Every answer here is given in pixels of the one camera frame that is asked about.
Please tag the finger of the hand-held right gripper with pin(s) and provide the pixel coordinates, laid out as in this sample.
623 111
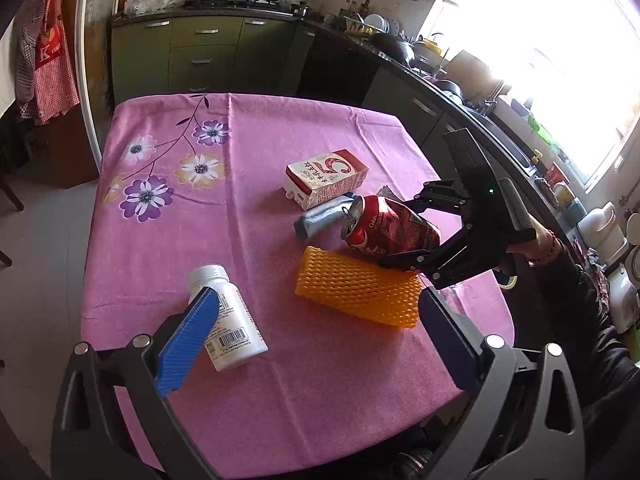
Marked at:
442 195
425 260

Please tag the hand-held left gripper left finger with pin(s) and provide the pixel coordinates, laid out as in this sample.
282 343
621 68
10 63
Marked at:
187 345

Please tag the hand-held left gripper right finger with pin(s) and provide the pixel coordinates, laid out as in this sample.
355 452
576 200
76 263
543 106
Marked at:
447 340

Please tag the crushed red soda can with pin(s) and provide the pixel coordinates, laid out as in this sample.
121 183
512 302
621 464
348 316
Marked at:
395 230

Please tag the white pill bottle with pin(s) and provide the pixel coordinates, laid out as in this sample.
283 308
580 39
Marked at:
235 325

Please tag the orange foam fruit net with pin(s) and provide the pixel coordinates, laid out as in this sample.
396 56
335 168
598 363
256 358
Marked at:
350 285

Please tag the silver foil pouch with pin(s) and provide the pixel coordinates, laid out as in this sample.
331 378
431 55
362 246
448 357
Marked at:
320 217

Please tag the red and white milk carton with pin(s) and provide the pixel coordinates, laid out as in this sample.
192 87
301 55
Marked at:
325 175

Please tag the person's right forearm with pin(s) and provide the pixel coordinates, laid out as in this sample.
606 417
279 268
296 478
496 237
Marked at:
590 310

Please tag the person's right hand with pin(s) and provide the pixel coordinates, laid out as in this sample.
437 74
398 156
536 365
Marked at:
540 247

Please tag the yellow soap pump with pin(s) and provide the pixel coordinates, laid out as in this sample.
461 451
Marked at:
536 156

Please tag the red mug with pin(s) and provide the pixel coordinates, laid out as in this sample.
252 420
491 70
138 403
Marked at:
556 175

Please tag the white and yellow mug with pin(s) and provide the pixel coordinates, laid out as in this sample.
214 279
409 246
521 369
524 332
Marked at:
564 194

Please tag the teal container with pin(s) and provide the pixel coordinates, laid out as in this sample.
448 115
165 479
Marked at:
576 210

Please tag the green plastic containers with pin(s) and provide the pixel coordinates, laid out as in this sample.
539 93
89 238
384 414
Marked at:
540 130

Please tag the black pots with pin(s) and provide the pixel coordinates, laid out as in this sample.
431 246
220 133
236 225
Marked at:
451 91

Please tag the long dark base cabinet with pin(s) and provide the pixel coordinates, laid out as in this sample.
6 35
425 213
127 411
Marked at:
400 95

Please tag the chrome sink faucet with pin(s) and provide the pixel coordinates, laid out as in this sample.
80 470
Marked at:
492 97

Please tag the pink floral tablecloth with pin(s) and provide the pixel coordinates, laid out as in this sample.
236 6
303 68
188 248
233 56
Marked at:
300 385

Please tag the white jug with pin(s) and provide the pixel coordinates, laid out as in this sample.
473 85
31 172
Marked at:
602 235

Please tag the wooden cutting board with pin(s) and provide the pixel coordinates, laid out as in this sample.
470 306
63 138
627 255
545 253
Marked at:
470 75

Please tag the yellow container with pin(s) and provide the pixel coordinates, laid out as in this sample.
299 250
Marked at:
430 47

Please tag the large black wok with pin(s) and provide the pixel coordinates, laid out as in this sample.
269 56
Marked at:
392 47

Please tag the dish rack with plates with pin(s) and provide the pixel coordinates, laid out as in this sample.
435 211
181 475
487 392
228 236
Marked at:
375 24

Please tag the window with blind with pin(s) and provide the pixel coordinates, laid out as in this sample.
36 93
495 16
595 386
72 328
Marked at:
550 35

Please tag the row of condiment bottles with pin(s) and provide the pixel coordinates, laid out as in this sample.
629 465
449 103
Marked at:
354 8

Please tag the small black pot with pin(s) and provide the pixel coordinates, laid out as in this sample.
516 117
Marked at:
301 8

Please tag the green base cabinet with drawers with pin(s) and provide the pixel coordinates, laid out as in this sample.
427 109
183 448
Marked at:
200 55

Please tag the gas stove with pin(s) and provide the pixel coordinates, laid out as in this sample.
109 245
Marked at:
235 4

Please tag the sliding glass door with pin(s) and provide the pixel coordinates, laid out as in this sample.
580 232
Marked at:
97 60

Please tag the red checkered apron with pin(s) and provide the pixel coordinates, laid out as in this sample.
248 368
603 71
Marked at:
52 60

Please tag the purple checkered apron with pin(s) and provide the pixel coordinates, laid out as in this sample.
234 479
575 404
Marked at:
24 70

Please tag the pile of plastic bags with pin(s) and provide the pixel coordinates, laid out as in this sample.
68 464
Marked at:
147 2

